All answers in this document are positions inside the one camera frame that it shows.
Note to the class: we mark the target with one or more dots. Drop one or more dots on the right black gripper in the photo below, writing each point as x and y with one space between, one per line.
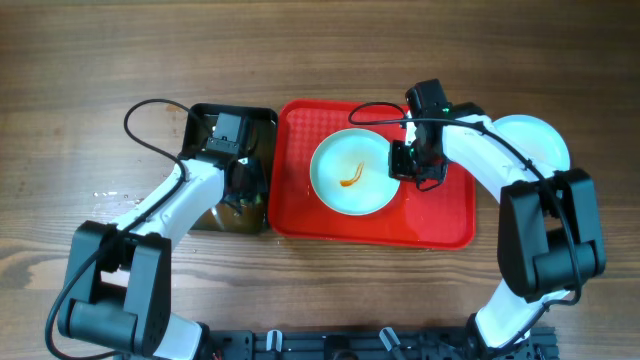
399 170

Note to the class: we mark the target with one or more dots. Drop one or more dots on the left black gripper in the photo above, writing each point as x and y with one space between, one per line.
257 184

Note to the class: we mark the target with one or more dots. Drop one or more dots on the white plate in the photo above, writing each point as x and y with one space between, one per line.
536 137
350 172

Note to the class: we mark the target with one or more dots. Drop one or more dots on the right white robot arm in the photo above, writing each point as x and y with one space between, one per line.
549 237

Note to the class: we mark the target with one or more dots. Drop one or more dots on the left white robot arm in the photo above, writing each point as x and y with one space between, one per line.
117 287

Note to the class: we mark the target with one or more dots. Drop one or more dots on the black water basin tray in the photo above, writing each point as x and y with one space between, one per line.
261 141

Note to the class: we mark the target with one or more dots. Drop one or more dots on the red plastic tray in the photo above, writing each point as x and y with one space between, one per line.
443 218

